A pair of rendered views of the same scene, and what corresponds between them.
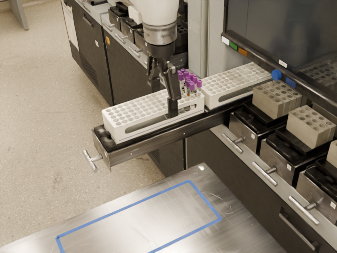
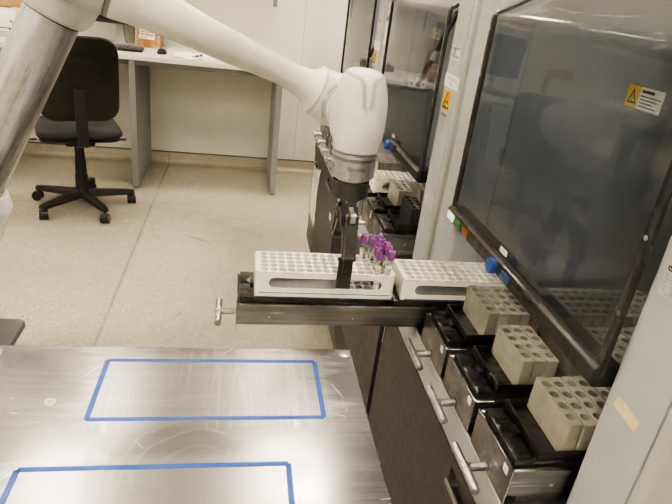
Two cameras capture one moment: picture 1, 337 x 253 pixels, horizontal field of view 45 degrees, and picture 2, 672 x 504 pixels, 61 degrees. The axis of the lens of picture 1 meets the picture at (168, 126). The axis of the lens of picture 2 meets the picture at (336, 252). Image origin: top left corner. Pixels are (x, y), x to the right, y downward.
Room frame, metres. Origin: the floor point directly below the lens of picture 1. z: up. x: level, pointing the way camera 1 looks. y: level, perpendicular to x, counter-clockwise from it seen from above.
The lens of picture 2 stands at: (-0.06, -0.28, 1.41)
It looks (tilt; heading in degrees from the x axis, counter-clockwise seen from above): 25 degrees down; 16
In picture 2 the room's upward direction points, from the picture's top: 7 degrees clockwise
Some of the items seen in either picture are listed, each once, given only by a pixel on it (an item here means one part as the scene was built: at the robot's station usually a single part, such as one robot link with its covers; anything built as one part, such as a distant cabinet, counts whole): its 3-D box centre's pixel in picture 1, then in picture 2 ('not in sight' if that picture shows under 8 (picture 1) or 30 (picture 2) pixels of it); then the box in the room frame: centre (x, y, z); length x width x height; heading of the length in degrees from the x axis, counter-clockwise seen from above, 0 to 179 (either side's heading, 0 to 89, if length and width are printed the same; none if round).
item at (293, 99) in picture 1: (279, 98); (500, 312); (1.01, -0.34, 0.85); 0.12 x 0.02 x 0.06; 27
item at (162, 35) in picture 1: (160, 29); (353, 164); (1.01, 0.01, 1.09); 0.09 x 0.09 x 0.06
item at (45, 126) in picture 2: not in sight; (80, 124); (2.68, 2.14, 0.52); 0.64 x 0.60 x 1.05; 47
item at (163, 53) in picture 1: (161, 54); (348, 199); (1.01, 0.01, 1.02); 0.08 x 0.07 x 0.09; 27
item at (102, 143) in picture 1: (193, 114); (379, 301); (1.05, -0.08, 0.78); 0.73 x 0.14 x 0.09; 117
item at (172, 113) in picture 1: (172, 107); (344, 273); (0.96, -0.02, 0.88); 0.03 x 0.01 x 0.07; 117
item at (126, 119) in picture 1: (154, 111); (323, 275); (0.99, 0.04, 0.84); 0.30 x 0.10 x 0.06; 117
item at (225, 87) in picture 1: (239, 83); (458, 283); (1.13, -0.24, 0.83); 0.30 x 0.10 x 0.06; 117
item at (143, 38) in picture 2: not in sight; (149, 28); (3.60, 2.30, 1.02); 0.22 x 0.17 x 0.24; 27
